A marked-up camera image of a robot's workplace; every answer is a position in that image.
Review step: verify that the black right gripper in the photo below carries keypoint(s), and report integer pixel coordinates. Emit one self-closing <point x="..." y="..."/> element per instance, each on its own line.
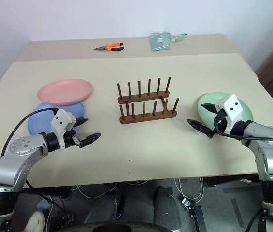
<point x="219" y="123"/>

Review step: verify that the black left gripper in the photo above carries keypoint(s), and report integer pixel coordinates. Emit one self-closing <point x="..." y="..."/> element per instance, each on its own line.
<point x="70" y="140"/>

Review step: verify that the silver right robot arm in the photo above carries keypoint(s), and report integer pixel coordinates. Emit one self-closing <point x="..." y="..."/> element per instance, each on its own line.
<point x="271" y="154"/>

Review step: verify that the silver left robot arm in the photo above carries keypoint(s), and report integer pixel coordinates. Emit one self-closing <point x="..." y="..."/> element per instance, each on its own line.
<point x="18" y="154"/>

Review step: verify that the wooden dish rack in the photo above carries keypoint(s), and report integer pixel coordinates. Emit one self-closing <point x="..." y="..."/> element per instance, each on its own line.
<point x="148" y="118"/>

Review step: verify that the green plate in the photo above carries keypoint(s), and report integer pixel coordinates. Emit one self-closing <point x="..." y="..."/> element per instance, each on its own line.
<point x="205" y="108"/>

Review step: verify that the pink plate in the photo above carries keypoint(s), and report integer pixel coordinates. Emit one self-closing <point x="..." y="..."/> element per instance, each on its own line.
<point x="65" y="91"/>

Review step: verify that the blue plate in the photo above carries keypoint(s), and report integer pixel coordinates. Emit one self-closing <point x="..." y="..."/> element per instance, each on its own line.
<point x="40" y="120"/>

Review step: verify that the dark rounded shape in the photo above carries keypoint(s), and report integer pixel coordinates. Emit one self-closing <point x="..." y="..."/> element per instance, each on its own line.
<point x="166" y="207"/>
<point x="104" y="207"/>

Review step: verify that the pale green plastic packet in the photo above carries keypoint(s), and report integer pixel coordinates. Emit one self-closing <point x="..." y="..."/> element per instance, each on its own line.
<point x="160" y="41"/>

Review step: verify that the white wheel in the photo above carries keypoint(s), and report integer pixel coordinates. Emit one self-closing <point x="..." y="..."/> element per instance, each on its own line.
<point x="36" y="221"/>

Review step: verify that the wide dark rounded rim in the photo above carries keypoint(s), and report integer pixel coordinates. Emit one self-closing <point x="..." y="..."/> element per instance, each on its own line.
<point x="126" y="227"/>

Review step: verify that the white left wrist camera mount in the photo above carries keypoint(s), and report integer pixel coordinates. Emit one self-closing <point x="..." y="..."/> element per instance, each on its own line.
<point x="60" y="120"/>

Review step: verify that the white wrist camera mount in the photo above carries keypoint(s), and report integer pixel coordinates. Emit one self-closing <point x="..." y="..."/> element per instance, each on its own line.
<point x="60" y="120"/>
<point x="231" y="108"/>

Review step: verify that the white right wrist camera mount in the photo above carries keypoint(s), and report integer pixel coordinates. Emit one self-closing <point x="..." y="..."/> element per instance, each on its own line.
<point x="231" y="108"/>

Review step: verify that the black table frame bar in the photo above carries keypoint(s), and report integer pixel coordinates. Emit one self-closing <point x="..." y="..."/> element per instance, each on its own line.
<point x="47" y="192"/>

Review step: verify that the black upright post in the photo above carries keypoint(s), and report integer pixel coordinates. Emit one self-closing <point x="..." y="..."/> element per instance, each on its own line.
<point x="197" y="218"/>

